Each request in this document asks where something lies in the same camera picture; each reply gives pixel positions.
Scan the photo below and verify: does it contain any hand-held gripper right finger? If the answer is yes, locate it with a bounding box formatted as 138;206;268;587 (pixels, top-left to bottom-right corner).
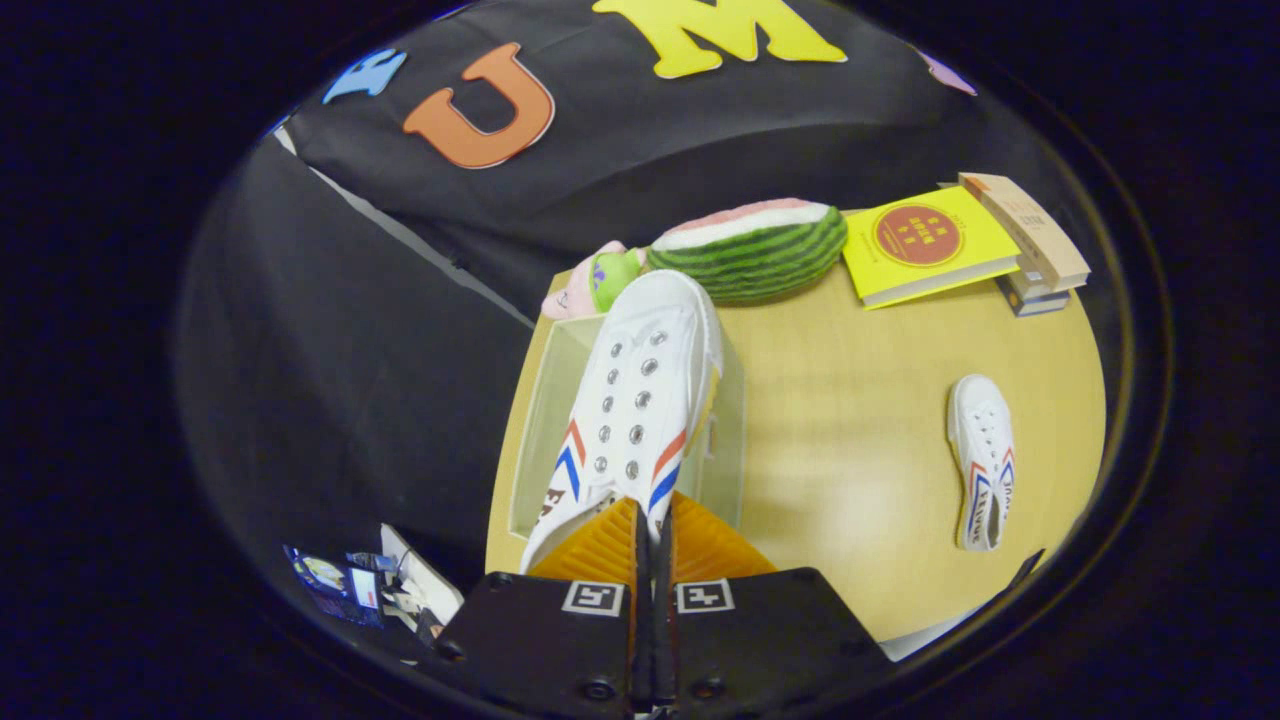
655;492;896;711

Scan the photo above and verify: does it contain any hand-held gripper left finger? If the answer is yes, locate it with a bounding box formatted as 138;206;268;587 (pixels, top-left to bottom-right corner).
435;495;653;713

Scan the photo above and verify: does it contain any beige fabric storage box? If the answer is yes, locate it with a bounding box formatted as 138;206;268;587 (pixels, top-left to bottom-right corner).
505;312;749;541

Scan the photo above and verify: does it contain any white canvas shoe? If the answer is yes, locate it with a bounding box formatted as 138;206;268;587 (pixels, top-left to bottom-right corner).
518;268;725;576
945;374;1018;553

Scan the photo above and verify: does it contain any white flat panel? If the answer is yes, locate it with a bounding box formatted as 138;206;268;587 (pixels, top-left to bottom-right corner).
380;523;466;641

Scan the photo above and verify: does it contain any blue printed package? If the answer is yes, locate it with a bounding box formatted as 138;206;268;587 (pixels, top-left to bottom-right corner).
283;543;386;629

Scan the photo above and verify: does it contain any green and pink plush toy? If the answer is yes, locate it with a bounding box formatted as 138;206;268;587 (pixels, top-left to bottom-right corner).
540;240;649;321

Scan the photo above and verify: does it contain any watermelon slice plush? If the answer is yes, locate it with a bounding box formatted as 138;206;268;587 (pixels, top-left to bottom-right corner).
645;198;849;306

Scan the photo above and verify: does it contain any yellow book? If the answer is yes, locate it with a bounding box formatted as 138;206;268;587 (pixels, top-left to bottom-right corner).
842;185;1023;311

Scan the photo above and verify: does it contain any blue-edged book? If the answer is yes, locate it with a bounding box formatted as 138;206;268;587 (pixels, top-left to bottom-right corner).
995;275;1071;318

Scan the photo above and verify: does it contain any white book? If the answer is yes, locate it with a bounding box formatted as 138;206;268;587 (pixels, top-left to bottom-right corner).
1008;255;1063;301

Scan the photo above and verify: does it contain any tan book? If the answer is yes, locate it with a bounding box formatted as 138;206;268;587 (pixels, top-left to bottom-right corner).
958;172;1091;293

